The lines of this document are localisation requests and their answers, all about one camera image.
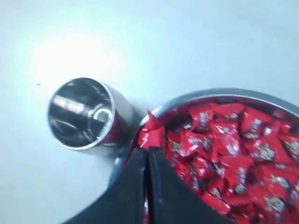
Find stainless steel cup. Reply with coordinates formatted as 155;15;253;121
48;77;134;150

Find stainless steel bowl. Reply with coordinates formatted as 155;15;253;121
107;87;299;224

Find red candy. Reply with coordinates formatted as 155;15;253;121
133;111;166;150

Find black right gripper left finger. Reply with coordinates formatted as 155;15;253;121
65;148;148;224

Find pile of red candies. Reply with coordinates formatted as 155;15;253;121
140;99;299;224

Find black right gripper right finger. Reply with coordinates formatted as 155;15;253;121
148;147;230;224

